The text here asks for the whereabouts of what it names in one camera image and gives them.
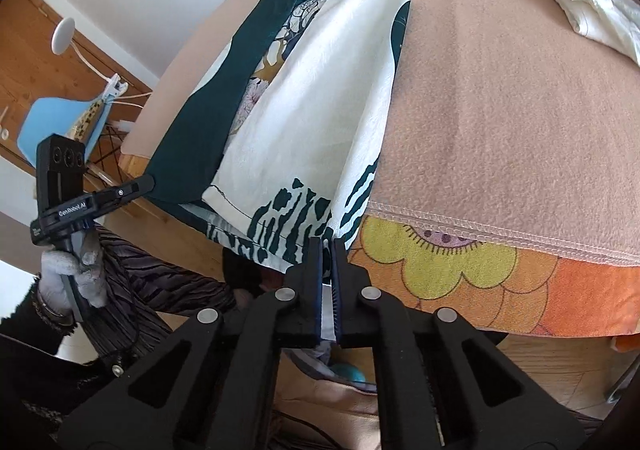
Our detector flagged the pink fleece blanket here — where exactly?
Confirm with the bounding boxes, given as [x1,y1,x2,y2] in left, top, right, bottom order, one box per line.
[124,0,639,267]

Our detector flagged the white folded garment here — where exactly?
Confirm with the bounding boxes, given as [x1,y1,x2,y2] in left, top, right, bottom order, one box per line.
[555,0,639,64]

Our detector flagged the light blue chair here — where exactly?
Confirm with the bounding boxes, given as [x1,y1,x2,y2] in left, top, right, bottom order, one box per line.
[16,97,99,167]

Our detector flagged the orange floral bed sheet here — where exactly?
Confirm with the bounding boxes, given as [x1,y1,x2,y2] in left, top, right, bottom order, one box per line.
[348,216,639,337]

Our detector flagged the wooden door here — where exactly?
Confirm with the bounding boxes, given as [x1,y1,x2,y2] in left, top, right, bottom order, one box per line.
[1,0,151,179]

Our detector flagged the teal and white printed shirt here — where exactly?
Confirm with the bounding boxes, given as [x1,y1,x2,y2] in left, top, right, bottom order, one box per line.
[146,0,411,271]

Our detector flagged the left forearm black sleeve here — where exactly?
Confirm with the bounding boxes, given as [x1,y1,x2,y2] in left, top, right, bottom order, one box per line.
[1,283,115,449]

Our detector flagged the black striped skirt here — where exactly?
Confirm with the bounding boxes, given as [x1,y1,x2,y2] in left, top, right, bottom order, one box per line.
[82,227,236,358]

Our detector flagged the white clip desk lamp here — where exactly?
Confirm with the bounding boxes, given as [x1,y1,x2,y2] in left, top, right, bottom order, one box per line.
[50,17,132,100]

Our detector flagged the left hand white knit glove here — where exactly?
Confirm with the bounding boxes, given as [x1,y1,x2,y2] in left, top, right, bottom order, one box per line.
[38,229,107,318]

